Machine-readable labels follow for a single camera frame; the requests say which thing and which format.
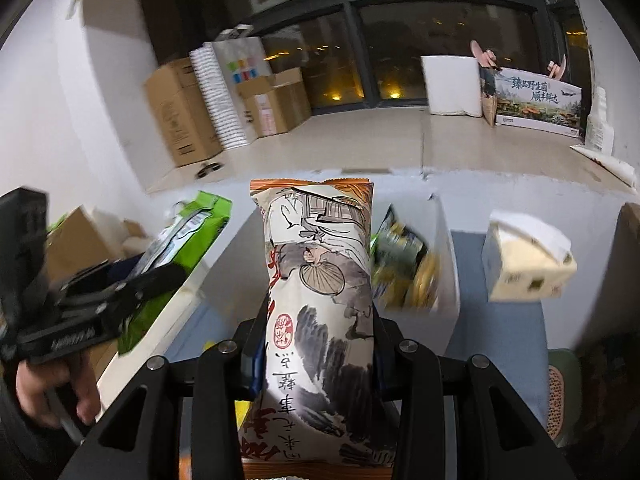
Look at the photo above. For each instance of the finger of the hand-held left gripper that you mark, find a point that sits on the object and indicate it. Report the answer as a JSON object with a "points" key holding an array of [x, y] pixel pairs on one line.
{"points": [[95, 275], [150, 285]]}

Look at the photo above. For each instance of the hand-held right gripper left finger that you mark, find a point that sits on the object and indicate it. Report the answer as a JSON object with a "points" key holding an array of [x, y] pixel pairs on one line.
{"points": [[220, 375]]}

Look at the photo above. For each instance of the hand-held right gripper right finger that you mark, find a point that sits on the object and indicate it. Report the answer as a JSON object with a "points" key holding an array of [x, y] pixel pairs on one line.
{"points": [[415, 375]]}

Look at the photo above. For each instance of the lime green snack packet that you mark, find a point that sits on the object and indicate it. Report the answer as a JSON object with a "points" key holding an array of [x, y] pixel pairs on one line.
{"points": [[210, 220]]}

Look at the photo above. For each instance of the yellow packet with blue label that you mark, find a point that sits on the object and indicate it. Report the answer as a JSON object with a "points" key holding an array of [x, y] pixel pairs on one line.
{"points": [[425, 282]]}

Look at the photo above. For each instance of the white cardboard box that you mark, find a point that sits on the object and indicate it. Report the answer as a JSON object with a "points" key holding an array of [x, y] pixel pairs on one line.
{"points": [[447, 270]]}

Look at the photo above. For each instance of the small dark green snack packet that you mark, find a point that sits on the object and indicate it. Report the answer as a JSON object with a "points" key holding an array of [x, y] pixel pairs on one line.
{"points": [[400, 245]]}

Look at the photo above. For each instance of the white ink-drawing snack packet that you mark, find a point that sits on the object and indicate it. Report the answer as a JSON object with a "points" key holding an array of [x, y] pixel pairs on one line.
{"points": [[320, 270]]}

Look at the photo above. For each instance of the person's left hand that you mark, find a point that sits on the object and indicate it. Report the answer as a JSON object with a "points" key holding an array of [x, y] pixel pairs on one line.
{"points": [[86, 392]]}

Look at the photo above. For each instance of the grey blue mat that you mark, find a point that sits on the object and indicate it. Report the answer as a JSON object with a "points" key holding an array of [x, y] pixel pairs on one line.
{"points": [[500, 350]]}

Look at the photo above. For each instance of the black sunglasses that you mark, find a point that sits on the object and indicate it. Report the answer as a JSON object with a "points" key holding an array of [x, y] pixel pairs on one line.
{"points": [[209, 169]]}

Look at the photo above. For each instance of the yellow tissue pack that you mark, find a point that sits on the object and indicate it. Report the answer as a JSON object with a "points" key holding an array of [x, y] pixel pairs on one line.
{"points": [[520, 270]]}

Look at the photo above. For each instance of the large brown cardboard box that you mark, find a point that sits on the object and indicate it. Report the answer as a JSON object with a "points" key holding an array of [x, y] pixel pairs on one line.
{"points": [[182, 115]]}

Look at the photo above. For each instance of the dotted white paper bag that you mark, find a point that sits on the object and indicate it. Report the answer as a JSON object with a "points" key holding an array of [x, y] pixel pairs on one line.
{"points": [[217, 95]]}

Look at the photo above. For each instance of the small open cardboard box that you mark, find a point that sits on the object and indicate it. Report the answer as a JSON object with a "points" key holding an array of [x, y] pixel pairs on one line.
{"points": [[277, 107]]}

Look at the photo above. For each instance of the white bag with coloured squares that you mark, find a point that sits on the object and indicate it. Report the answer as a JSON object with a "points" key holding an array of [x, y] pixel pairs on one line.
{"points": [[242, 55]]}

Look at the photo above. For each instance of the brown cork board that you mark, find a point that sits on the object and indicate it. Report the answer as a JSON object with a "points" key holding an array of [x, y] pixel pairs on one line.
{"points": [[630, 245]]}

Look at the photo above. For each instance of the white tube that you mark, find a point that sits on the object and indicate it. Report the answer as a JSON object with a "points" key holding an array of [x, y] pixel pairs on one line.
{"points": [[607, 165]]}

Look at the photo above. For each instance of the white paper towel roll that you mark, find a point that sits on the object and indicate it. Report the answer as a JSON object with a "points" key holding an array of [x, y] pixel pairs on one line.
{"points": [[450, 85]]}

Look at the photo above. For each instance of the printed landscape gift box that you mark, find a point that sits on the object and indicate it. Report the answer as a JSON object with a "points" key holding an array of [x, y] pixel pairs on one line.
{"points": [[540, 102]]}

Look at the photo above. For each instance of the dark framed window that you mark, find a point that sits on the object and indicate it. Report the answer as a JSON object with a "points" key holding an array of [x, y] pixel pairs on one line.
{"points": [[400, 50]]}

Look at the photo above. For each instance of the pink slipper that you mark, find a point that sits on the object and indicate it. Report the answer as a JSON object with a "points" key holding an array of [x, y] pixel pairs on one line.
{"points": [[482, 55], [559, 67]]}

